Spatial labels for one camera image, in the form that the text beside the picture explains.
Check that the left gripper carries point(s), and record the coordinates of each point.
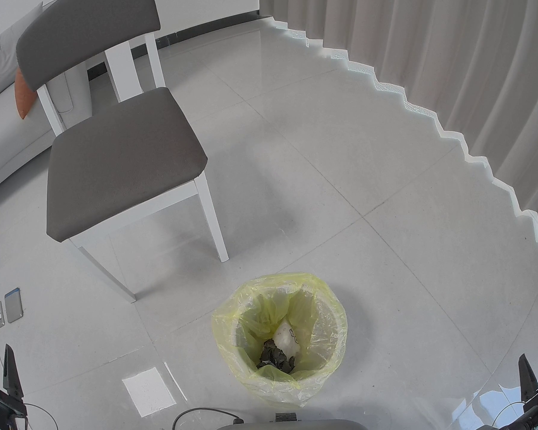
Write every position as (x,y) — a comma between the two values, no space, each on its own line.
(0,403)

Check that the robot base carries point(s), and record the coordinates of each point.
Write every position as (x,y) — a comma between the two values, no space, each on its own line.
(296,426)

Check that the white trash bin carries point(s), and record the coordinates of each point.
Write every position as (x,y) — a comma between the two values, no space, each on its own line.
(331,320)

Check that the crumpled black plastic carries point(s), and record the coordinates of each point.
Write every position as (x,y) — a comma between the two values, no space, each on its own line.
(275,357)

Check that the yellow plastic bag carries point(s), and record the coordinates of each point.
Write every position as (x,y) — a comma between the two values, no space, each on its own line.
(269,311)

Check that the pale grey sofa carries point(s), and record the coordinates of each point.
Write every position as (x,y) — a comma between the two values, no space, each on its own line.
(9,141)

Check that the white chair with grey seat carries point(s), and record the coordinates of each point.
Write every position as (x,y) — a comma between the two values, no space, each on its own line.
(116,150)

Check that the crumpled white paper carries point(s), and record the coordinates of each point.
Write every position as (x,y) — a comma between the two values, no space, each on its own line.
(287,341)

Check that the orange cushion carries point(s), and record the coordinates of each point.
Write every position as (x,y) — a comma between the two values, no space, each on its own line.
(23,94)

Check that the pale grey cushion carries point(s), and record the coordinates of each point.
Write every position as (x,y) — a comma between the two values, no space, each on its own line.
(0,61)

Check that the beige curtain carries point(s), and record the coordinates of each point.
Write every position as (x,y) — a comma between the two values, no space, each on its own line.
(430,38)

